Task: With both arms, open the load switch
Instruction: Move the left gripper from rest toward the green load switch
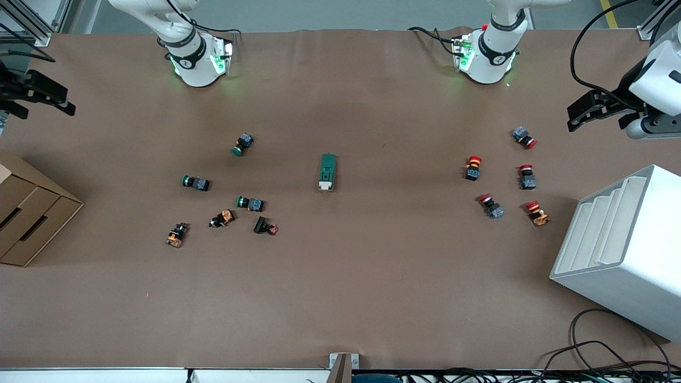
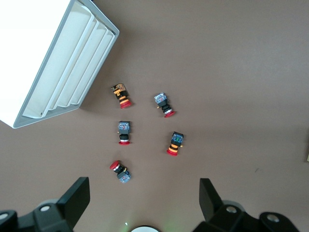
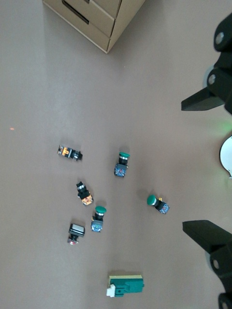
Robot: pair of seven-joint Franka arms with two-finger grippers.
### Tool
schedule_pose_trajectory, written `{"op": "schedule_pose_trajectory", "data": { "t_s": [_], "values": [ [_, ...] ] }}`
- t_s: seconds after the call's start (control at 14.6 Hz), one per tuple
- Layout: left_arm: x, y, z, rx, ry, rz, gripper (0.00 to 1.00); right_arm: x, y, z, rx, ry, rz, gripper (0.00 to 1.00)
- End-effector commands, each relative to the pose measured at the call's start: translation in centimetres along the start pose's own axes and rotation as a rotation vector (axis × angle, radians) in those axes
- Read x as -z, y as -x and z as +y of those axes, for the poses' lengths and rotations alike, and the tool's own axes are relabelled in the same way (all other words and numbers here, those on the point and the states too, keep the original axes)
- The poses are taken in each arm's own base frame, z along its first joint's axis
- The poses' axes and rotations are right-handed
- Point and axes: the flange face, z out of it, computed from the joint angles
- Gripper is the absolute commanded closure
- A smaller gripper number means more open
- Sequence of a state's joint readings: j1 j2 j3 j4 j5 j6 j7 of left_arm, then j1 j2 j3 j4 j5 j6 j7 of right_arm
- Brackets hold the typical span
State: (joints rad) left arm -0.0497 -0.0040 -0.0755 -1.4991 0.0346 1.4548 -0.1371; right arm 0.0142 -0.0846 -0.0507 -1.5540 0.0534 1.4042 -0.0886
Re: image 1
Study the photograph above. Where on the white table edge rail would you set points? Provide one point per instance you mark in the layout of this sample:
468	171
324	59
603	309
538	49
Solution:
106	376

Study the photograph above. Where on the aluminium frame profile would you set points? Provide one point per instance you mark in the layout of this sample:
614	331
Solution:
646	29
40	36

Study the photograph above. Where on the green mushroom push button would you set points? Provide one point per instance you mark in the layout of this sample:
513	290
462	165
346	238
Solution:
200	184
245	141
255	205

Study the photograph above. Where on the brown cardboard box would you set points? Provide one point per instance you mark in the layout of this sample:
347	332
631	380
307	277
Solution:
32	213

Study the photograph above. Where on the red button with orange block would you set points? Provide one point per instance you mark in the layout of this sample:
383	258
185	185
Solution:
538	217
472	173

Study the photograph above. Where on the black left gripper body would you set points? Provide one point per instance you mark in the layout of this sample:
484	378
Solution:
621	99

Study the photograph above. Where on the blue round object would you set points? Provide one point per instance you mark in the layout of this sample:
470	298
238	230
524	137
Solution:
375	380

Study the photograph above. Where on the white stepped rack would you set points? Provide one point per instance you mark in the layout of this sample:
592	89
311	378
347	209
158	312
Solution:
628	287

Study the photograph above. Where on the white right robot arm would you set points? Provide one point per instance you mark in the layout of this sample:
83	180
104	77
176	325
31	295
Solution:
197	69

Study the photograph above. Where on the black square push button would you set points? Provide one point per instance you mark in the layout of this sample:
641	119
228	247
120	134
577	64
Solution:
260	225

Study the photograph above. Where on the red button with grey block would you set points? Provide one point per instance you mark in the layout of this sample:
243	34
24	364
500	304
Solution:
528	182
520	133
496	211

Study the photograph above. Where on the black orange selector switch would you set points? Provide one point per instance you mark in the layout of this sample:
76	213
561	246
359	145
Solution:
175	236
226	216

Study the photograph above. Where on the metal table edge bracket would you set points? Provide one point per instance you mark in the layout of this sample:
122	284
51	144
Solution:
340	369

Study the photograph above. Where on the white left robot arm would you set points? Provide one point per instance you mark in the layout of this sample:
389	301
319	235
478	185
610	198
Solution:
492	64

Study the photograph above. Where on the green load switch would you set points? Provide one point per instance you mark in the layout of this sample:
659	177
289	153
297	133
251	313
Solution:
327	170

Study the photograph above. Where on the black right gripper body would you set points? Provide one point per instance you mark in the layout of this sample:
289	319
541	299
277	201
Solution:
16	88

